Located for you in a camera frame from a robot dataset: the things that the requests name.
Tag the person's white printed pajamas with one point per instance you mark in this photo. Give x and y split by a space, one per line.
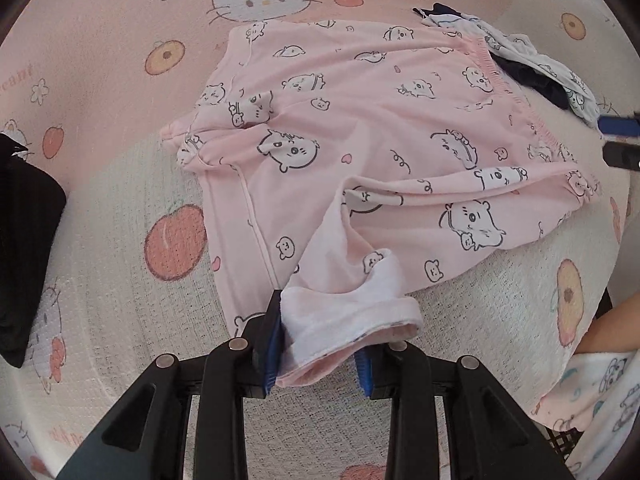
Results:
600 390

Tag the pink and cream printed blanket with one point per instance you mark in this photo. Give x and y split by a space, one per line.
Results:
100 60

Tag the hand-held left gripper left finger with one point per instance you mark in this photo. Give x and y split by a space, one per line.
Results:
272 355

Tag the person's right forearm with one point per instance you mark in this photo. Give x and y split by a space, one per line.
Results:
615 332

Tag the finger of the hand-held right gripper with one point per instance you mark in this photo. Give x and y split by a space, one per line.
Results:
620 126
622 155

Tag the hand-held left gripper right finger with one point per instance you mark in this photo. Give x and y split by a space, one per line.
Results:
364 375

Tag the white blue print pajama garment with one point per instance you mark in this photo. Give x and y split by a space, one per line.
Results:
545 67

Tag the pink bear print pajama pants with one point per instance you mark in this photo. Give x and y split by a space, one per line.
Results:
375 125

